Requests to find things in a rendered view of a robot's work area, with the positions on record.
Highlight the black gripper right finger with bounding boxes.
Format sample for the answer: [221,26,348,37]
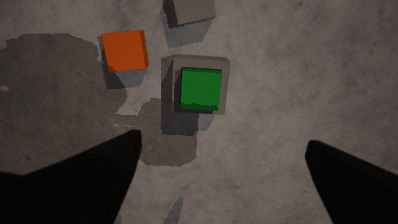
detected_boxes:
[305,140,398,224]

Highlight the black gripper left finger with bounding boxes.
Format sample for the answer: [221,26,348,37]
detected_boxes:
[0,130,142,224]

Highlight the orange block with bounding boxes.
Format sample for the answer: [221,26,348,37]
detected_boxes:
[101,30,149,72]

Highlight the green square button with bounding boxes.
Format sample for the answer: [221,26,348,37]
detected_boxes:
[172,54,231,115]

